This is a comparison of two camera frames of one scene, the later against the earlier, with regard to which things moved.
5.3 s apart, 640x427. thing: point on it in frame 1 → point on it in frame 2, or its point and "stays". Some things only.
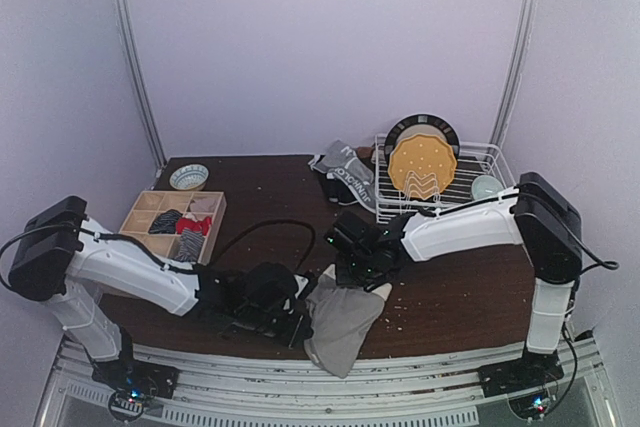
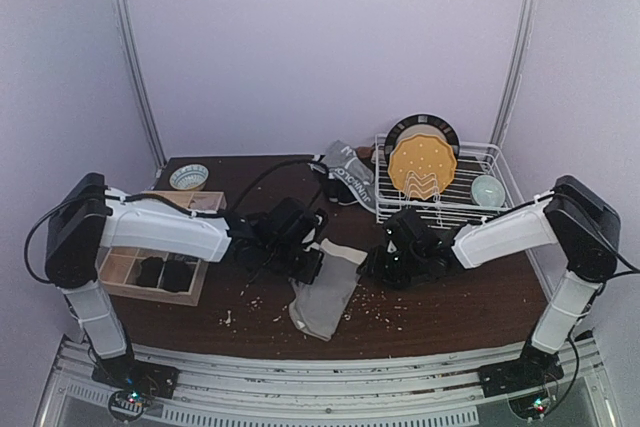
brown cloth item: x=364 y=152 stays
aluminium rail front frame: x=253 y=390 stays
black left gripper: x=298 y=326 → x=310 y=267
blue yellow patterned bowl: x=189 y=177 stays
